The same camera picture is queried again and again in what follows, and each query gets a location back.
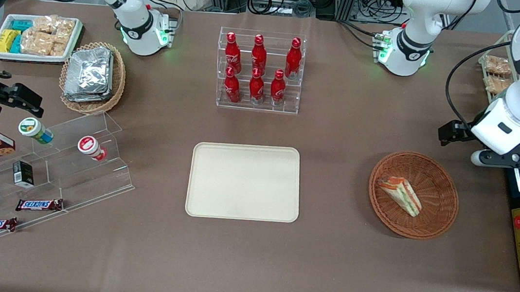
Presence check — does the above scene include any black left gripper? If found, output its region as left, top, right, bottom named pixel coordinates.
left=437, top=118, right=475, bottom=150

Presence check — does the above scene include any triangular sandwich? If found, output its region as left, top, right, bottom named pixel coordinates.
left=374, top=174, right=426, bottom=219

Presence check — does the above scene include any white rectangular snack tray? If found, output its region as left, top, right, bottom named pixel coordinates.
left=0, top=10, right=85, bottom=70

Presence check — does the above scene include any round brown wicker basket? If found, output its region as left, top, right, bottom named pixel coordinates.
left=363, top=146, right=465, bottom=244

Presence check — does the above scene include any oval light wicker basket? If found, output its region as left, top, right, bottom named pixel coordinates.
left=56, top=38, right=130, bottom=118

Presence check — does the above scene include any beige plastic tray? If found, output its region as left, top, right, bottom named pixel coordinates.
left=183, top=136, right=307, bottom=229

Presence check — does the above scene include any green lid yogurt cup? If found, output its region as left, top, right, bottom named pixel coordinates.
left=16, top=116, right=55, bottom=145

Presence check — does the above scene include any clear bag of crackers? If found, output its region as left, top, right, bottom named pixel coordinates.
left=53, top=17, right=77, bottom=44
left=50, top=39, right=70, bottom=58
left=19, top=29, right=56, bottom=57
left=32, top=15, right=58, bottom=36

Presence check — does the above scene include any silver foil packet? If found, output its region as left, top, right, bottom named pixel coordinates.
left=62, top=79, right=114, bottom=107
left=65, top=44, right=114, bottom=94

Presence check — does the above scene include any yellow snack packet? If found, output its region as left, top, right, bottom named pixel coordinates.
left=0, top=28, right=21, bottom=55

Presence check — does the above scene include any bagged brown snack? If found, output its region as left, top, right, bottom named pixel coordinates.
left=482, top=55, right=513, bottom=77
left=484, top=75, right=511, bottom=96

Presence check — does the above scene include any small dark green box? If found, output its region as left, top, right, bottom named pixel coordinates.
left=10, top=160, right=37, bottom=189

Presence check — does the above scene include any red lid yogurt cup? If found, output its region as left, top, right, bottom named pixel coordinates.
left=76, top=134, right=109, bottom=162

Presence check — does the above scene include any clear acrylic step shelf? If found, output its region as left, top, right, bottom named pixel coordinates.
left=0, top=99, right=143, bottom=261

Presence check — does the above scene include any red cola bottle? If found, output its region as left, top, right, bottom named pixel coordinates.
left=222, top=31, right=245, bottom=73
left=249, top=33, right=270, bottom=74
left=284, top=36, right=305, bottom=80
left=247, top=66, right=268, bottom=106
left=222, top=66, right=245, bottom=104
left=269, top=68, right=288, bottom=108

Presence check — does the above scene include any clear acrylic bottle rack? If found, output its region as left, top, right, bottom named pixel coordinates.
left=211, top=25, right=308, bottom=117

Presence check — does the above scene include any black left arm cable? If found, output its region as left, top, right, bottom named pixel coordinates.
left=440, top=35, right=515, bottom=131

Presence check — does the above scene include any white wire rack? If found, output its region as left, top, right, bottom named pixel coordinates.
left=473, top=28, right=519, bottom=105

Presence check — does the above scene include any black cable bundle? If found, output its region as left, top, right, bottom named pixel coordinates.
left=245, top=0, right=317, bottom=21

